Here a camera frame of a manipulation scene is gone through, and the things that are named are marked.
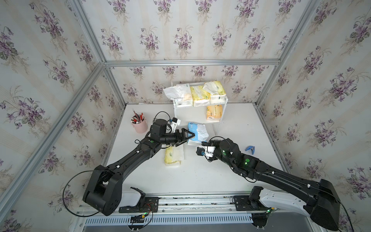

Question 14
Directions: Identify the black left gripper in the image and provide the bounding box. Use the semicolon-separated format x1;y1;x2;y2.
158;129;194;148

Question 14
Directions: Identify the blue tissue pack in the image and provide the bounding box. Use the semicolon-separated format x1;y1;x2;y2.
187;122;209;146

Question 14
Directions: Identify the pale yellow tissue pack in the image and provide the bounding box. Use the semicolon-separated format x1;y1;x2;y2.
164;145;185;166

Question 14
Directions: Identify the orange tissue pack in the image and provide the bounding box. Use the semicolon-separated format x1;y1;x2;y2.
206;104;223;121

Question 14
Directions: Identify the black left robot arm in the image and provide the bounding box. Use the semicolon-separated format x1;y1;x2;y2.
83;119;195;216

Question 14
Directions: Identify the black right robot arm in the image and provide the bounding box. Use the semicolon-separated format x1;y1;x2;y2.
195;136;341;231

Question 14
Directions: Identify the white green tissue pack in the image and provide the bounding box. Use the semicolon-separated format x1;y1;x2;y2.
163;84;193;107

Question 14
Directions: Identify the blue clip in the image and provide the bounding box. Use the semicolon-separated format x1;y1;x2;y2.
245;146;256;155

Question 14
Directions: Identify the pink metal pen bucket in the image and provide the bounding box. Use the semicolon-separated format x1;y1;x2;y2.
131;114;148;133

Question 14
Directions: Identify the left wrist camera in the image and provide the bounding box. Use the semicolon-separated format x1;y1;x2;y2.
170;118;181;133

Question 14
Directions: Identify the white wire shelf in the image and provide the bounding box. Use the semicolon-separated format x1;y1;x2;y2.
173;96;229;126

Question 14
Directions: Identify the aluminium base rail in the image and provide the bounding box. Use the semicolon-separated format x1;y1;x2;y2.
74;190;308;232

